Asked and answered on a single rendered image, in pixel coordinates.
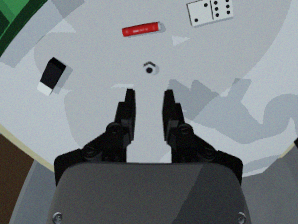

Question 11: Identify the white domino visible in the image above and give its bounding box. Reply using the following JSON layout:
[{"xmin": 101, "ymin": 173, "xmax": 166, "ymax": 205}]
[{"xmin": 186, "ymin": 0, "xmax": 233, "ymax": 27}]

